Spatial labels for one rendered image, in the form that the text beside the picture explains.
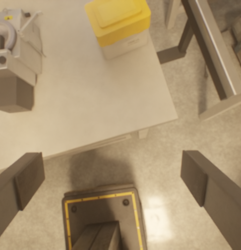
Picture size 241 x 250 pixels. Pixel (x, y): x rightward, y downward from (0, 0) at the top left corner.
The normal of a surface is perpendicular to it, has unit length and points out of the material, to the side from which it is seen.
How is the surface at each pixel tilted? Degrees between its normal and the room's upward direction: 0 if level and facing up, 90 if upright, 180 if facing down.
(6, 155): 0
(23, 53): 90
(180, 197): 0
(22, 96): 90
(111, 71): 0
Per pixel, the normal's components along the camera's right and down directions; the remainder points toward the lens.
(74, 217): -0.11, -0.15
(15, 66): 0.99, -0.09
